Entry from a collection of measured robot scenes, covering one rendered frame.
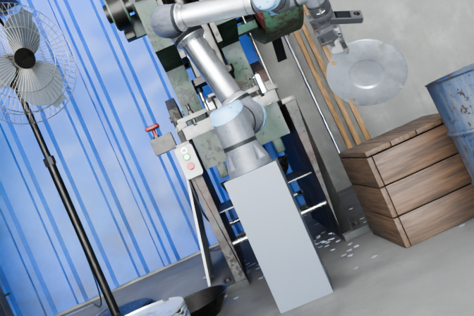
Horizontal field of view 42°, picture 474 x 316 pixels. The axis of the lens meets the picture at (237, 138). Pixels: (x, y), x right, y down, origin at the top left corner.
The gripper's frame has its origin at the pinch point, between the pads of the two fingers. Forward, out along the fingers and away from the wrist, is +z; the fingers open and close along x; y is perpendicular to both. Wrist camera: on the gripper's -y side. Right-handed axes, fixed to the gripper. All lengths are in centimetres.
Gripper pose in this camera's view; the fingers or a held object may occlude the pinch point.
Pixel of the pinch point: (348, 49)
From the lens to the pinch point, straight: 225.2
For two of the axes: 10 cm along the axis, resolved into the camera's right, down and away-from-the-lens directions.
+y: -8.8, 3.8, 2.9
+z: 4.7, 5.8, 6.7
